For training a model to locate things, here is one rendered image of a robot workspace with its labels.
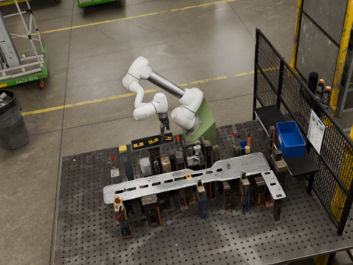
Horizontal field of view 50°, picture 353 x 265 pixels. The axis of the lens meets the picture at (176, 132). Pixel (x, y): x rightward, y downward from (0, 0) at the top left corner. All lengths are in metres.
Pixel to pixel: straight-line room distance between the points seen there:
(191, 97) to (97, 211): 1.34
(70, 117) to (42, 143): 0.60
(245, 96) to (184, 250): 3.08
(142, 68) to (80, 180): 1.22
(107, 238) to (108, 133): 2.29
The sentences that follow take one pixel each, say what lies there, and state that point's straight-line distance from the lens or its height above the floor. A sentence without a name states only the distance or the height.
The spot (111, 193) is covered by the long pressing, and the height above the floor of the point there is 1.00.
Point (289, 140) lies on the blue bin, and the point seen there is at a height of 1.03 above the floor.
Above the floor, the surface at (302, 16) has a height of 0.98.
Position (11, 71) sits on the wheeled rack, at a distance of 6.84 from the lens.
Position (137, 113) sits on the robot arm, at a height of 1.56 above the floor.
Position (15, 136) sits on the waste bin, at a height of 0.20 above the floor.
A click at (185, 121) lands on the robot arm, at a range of 3.61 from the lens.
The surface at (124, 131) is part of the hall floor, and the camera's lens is 5.26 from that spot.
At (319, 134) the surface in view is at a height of 1.32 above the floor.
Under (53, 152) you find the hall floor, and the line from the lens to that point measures 5.29.
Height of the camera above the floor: 3.33
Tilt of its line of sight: 41 degrees down
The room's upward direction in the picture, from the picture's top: 8 degrees counter-clockwise
